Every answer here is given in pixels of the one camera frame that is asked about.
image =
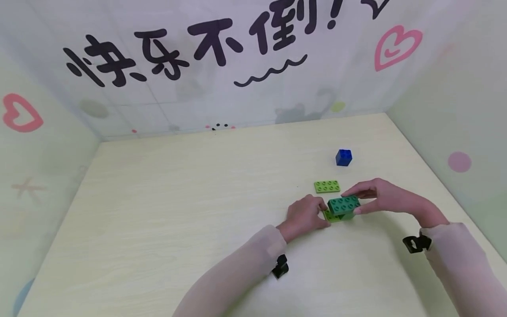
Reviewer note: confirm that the person's right hand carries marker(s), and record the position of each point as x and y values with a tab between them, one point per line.
390	198

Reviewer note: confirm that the person's left hand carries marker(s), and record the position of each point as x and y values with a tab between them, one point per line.
303	218

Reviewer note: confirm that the person's left fingers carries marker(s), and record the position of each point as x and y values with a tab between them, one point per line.
321	211

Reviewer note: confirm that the person's right thumb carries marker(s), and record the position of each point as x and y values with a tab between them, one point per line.
366	208

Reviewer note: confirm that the person's right index finger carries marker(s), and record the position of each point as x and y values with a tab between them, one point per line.
358	190

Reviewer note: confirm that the light green brick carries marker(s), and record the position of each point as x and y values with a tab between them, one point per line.
327	186
332	216

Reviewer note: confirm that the dark green building brick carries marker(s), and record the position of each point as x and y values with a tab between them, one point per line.
344	206

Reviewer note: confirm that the person's right forearm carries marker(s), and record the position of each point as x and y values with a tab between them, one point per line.
467	268

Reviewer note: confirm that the person's left forearm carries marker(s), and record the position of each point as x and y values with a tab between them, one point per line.
233	273

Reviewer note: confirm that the blue square building brick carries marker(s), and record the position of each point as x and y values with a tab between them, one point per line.
343	157

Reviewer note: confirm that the black wrist band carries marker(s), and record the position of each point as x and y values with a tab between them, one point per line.
416	243
280	266

